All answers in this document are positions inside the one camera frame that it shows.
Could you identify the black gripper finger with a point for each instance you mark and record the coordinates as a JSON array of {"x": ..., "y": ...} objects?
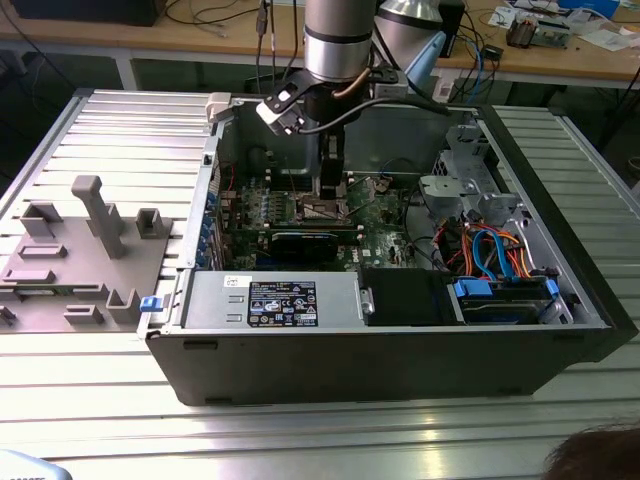
[{"x": 332, "y": 170}]

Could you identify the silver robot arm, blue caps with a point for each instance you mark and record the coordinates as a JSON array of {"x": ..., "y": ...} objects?
[{"x": 337, "y": 30}]

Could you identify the CPU socket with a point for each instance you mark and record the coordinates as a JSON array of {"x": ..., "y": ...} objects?
[{"x": 322, "y": 214}]

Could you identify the black drive bay cover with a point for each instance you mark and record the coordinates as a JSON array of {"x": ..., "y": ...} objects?
[{"x": 400, "y": 297}]

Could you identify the black graphics card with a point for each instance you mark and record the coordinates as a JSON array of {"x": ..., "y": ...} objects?
[{"x": 305, "y": 246}]

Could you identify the green motherboard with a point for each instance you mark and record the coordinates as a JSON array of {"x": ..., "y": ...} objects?
[{"x": 382, "y": 235}]

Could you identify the white barcode tag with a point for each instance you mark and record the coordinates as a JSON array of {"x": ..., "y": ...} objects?
[{"x": 442, "y": 91}]

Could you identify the silver metal disk bay cage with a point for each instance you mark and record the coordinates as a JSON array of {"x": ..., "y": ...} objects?
[{"x": 465, "y": 150}]

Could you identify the black upright box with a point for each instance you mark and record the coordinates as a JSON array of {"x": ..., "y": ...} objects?
[{"x": 454, "y": 30}]

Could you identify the small black box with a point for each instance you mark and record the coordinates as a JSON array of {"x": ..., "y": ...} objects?
[{"x": 492, "y": 52}]

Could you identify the grey power supply with label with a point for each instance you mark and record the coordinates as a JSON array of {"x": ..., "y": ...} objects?
[{"x": 210, "y": 300}]

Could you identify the wooden desk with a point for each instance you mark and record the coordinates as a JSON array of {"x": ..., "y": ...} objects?
[{"x": 150, "y": 37}]

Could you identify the white printed leaflet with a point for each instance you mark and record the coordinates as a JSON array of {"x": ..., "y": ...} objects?
[{"x": 502, "y": 17}]

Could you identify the black and grey PC case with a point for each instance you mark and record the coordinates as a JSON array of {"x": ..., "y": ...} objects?
[{"x": 350, "y": 370}]

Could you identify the small finned heat sink cooler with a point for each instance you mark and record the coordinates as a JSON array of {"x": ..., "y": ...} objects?
[{"x": 522, "y": 32}]

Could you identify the hard disk in blue carrier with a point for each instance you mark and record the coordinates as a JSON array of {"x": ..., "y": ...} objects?
[{"x": 500, "y": 310}]

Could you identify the blue case latch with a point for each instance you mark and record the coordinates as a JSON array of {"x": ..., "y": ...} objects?
[{"x": 150, "y": 304}]

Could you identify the grey electronic module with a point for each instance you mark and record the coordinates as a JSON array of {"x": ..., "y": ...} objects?
[{"x": 552, "y": 32}]

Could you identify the black equipment box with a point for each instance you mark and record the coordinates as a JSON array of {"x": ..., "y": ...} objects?
[{"x": 85, "y": 12}]

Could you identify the grey parts rack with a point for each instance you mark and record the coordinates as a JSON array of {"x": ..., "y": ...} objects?
[{"x": 75, "y": 280}]

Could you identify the blue cardboard box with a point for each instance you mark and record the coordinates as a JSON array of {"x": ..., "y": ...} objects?
[{"x": 590, "y": 6}]

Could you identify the white paper sheets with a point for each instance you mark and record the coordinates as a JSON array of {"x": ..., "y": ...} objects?
[{"x": 605, "y": 39}]

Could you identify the person's brown-haired head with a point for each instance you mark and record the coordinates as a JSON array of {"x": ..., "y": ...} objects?
[{"x": 600, "y": 455}]

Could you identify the pale grey device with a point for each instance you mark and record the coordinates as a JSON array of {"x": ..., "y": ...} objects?
[{"x": 25, "y": 467}]

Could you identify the white wrist camera, black bracket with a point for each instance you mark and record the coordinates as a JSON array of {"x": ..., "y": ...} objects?
[{"x": 275, "y": 115}]

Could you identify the grey wrist camera, black bracket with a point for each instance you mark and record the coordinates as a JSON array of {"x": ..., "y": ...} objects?
[{"x": 391, "y": 89}]

